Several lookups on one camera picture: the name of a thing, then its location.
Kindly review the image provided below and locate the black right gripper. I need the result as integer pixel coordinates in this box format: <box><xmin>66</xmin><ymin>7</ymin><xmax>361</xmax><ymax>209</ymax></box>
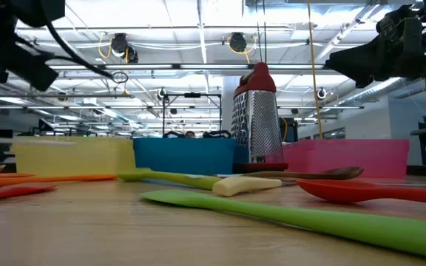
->
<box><xmin>325</xmin><ymin>0</ymin><xmax>426</xmax><ymax>89</ymax></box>

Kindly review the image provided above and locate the orange silicone spatula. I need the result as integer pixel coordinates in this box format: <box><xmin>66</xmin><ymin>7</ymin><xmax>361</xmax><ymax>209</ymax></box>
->
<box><xmin>0</xmin><ymin>174</ymin><xmax>118</xmax><ymax>191</ymax></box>
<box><xmin>0</xmin><ymin>172</ymin><xmax>36</xmax><ymax>179</ymax></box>

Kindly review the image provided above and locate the brown wooden spoon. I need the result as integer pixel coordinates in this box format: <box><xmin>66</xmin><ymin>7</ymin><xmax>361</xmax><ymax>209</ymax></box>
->
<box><xmin>216</xmin><ymin>166</ymin><xmax>365</xmax><ymax>181</ymax></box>

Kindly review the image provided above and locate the red silicone spatula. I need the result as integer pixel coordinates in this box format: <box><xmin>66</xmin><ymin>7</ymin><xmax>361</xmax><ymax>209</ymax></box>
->
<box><xmin>0</xmin><ymin>183</ymin><xmax>58</xmax><ymax>205</ymax></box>

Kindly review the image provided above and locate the red silicone spoon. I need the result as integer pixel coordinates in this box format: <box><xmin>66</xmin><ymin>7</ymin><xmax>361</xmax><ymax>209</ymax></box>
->
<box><xmin>296</xmin><ymin>178</ymin><xmax>426</xmax><ymax>206</ymax></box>

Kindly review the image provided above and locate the green silicone spatula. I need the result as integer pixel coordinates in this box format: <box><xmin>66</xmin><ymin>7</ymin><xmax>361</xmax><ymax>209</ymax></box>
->
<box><xmin>141</xmin><ymin>188</ymin><xmax>426</xmax><ymax>262</ymax></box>

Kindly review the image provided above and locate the cream-handled metal utensil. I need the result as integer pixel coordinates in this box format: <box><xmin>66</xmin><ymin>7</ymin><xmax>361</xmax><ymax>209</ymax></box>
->
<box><xmin>212</xmin><ymin>176</ymin><xmax>299</xmax><ymax>197</ymax></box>

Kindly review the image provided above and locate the green silicone spoon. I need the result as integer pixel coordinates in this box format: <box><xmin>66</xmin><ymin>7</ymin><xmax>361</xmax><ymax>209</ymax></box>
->
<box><xmin>118</xmin><ymin>168</ymin><xmax>223</xmax><ymax>191</ymax></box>

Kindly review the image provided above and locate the yellow plastic bin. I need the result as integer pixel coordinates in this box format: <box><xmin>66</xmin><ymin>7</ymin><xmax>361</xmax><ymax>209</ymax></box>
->
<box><xmin>11</xmin><ymin>135</ymin><xmax>137</xmax><ymax>177</ymax></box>

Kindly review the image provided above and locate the pink plastic bin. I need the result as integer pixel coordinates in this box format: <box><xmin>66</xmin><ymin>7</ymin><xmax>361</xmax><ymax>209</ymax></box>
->
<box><xmin>282</xmin><ymin>138</ymin><xmax>410</xmax><ymax>180</ymax></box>

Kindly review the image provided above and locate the red-topped metal box grater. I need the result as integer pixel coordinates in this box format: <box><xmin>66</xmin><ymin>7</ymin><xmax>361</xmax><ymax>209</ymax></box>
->
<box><xmin>230</xmin><ymin>61</ymin><xmax>289</xmax><ymax>174</ymax></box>

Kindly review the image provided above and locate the blue plastic bin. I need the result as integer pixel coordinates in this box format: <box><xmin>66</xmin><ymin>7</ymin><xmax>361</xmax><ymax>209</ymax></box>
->
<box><xmin>132</xmin><ymin>137</ymin><xmax>236</xmax><ymax>177</ymax></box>

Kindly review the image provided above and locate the yellow hanging cable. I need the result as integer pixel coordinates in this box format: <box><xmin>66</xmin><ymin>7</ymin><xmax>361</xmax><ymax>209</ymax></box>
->
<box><xmin>306</xmin><ymin>0</ymin><xmax>324</xmax><ymax>140</ymax></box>

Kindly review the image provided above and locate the black ceiling cable loop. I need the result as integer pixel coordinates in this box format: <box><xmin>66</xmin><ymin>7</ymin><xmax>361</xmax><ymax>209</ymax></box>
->
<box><xmin>111</xmin><ymin>70</ymin><xmax>129</xmax><ymax>84</ymax></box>

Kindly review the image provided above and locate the black hanging cable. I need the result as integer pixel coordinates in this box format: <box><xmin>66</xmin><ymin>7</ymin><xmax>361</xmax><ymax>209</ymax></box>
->
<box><xmin>254</xmin><ymin>0</ymin><xmax>268</xmax><ymax>64</ymax></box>

